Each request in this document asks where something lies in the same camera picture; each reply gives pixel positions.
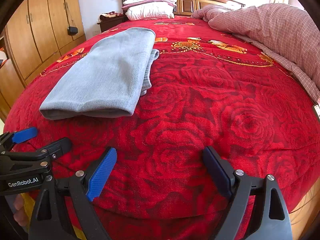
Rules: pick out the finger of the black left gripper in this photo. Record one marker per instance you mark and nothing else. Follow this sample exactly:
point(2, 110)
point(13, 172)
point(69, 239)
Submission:
point(55, 149)
point(24, 135)

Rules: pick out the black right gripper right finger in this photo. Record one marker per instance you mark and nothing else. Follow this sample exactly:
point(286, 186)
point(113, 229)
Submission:
point(269, 218)

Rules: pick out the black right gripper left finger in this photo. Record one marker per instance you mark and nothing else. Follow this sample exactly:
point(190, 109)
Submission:
point(50, 218)

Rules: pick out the grey pants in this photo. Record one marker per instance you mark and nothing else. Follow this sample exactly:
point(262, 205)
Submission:
point(108, 81)

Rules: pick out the person's left hand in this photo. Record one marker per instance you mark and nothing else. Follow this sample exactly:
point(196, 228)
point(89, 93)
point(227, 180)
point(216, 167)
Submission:
point(20, 215)

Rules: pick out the small black hanging device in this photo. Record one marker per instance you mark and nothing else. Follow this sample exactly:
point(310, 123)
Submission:
point(72, 30)

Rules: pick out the wooden wardrobe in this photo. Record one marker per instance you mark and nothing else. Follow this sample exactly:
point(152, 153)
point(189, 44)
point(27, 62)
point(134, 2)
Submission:
point(33, 39)

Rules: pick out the smartphone on bed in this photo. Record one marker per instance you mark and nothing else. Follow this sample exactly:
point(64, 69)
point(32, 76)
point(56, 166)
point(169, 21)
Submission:
point(316, 109)

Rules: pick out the dark wooden nightstand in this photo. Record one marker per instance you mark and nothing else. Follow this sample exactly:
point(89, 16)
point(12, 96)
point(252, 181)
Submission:
point(111, 22)

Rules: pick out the red floral bed blanket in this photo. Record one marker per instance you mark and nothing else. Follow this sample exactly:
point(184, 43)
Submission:
point(208, 88)

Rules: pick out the cloth on nightstand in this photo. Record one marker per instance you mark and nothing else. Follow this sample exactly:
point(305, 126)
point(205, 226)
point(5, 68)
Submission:
point(109, 15)

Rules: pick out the white pillow stack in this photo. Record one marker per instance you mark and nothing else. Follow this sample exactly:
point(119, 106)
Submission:
point(149, 9)

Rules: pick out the pink checked quilt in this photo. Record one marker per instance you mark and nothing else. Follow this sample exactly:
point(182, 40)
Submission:
point(283, 32)

